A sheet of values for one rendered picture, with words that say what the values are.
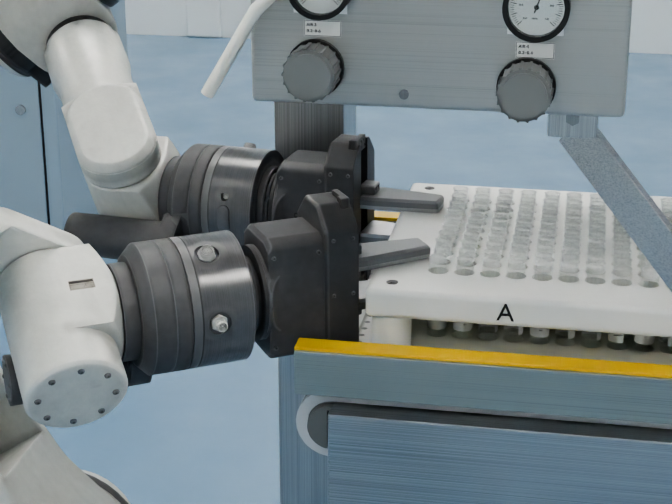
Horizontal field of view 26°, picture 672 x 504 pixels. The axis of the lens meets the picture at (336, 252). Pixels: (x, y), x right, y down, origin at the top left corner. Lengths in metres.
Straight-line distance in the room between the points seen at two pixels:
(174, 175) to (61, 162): 2.37
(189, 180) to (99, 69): 0.19
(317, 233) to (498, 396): 0.16
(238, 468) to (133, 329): 1.72
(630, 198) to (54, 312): 0.36
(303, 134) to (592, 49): 0.42
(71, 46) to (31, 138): 2.20
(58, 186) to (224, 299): 2.61
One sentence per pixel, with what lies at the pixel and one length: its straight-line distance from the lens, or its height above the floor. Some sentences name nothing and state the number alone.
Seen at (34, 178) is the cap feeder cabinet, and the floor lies 0.23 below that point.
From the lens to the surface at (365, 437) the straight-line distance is 0.98.
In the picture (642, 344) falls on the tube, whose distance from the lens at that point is 1.00.
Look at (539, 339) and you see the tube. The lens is 1.00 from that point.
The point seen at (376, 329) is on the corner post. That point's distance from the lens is 0.97.
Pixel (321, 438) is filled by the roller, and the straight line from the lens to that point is 1.00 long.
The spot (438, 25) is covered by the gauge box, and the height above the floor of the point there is 1.10.
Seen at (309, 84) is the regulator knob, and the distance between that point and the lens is 0.84.
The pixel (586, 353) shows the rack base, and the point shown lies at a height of 0.86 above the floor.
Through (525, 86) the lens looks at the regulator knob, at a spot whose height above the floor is 1.07.
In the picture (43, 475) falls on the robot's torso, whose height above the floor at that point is 0.68.
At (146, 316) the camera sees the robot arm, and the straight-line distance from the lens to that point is 0.92.
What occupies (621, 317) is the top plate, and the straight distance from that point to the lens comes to 0.95.
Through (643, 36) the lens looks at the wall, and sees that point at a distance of 5.99.
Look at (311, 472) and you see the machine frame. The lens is 1.33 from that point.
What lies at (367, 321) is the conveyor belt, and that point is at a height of 0.84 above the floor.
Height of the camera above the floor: 1.26
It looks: 20 degrees down
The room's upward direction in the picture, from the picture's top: straight up
